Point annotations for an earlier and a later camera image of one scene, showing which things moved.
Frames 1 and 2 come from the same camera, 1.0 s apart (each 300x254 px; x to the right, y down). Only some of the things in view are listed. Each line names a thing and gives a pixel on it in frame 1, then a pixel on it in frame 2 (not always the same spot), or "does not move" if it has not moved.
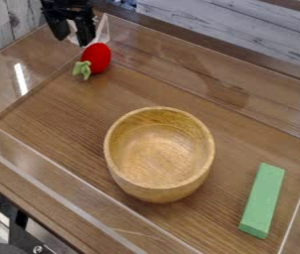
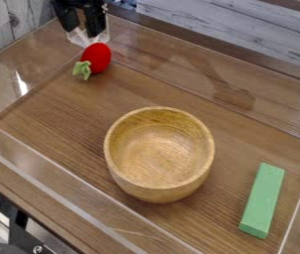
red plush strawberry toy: x=94 y=60 does not move
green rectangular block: x=261 y=200 does not move
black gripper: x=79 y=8 → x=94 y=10
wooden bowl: x=160 y=151 does not move
